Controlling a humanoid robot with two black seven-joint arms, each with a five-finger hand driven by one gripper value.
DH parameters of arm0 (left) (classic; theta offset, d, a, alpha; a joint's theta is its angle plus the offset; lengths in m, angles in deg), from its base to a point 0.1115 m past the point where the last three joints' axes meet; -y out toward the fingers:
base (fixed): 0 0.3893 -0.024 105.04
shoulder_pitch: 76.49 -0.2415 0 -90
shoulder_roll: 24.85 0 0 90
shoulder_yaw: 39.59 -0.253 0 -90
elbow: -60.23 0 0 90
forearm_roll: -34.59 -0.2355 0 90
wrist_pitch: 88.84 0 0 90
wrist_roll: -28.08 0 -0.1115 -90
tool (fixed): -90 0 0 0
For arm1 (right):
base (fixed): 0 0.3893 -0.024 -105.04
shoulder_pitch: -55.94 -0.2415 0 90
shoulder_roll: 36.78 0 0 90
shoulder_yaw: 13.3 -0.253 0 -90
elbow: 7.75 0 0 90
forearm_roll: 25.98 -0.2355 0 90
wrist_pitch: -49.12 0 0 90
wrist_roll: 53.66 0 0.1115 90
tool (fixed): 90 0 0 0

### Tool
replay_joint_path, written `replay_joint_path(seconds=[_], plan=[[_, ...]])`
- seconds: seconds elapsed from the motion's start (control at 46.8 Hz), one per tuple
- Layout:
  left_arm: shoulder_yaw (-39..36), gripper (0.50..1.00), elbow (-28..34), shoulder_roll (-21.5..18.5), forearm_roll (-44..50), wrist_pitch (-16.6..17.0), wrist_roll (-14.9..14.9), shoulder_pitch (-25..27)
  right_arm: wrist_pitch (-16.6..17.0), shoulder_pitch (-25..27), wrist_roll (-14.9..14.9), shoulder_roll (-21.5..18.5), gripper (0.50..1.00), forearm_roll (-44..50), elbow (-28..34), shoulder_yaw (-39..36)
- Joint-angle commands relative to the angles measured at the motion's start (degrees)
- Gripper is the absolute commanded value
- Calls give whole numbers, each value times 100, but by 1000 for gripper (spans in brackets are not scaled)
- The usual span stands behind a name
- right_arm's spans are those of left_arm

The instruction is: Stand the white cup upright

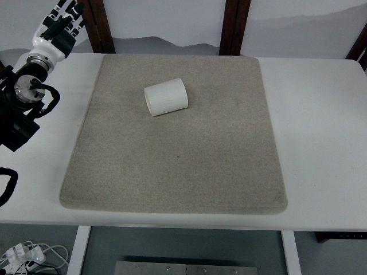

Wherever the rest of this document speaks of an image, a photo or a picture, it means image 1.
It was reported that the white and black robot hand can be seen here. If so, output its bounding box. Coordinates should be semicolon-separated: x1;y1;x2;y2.
28;0;87;62

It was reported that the white ribbed cup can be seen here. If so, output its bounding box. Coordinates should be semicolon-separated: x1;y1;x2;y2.
143;77;190;117

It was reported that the beige grey fabric mat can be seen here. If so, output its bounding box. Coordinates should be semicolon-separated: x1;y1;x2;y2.
58;54;288;216

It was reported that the white table leg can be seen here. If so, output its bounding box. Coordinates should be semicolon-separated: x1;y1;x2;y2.
68;226;93;275
280;230;302;275

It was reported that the white power strip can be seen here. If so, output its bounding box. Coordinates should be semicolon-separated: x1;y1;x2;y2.
5;243;47;272

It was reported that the white cable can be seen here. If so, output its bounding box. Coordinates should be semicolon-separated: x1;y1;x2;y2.
0;240;70;270

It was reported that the black cable on floor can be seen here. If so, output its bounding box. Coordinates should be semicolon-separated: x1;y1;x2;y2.
27;262;63;275

